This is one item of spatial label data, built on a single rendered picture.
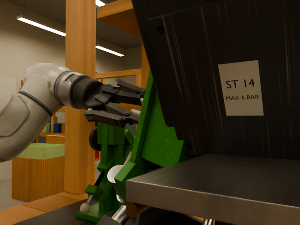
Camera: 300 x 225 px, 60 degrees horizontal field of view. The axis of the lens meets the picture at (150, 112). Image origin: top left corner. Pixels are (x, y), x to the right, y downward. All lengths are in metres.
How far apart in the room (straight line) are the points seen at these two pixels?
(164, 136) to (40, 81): 0.39
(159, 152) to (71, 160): 0.73
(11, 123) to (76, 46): 0.55
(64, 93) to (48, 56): 8.92
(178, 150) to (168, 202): 0.21
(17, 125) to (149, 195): 0.49
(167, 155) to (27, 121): 0.38
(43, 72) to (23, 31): 8.45
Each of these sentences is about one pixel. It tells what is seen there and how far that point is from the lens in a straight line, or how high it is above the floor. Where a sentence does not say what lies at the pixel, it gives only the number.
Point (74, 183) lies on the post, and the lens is 1.12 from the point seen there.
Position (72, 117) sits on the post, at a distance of 1.10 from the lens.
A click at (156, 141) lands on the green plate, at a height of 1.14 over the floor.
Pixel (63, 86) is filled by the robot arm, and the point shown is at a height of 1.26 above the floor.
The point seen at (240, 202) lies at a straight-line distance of 0.19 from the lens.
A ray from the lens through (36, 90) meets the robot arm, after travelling 0.70.
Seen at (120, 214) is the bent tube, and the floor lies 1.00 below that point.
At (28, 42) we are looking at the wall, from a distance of 9.18.
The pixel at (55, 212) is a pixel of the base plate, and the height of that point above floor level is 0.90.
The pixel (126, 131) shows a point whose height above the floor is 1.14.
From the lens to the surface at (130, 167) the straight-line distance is 0.43.
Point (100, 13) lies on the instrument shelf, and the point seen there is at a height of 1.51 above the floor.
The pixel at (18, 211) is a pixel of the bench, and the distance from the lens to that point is 1.00.
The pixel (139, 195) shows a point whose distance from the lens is 0.22.
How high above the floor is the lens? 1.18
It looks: 1 degrees up
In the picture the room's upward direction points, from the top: straight up
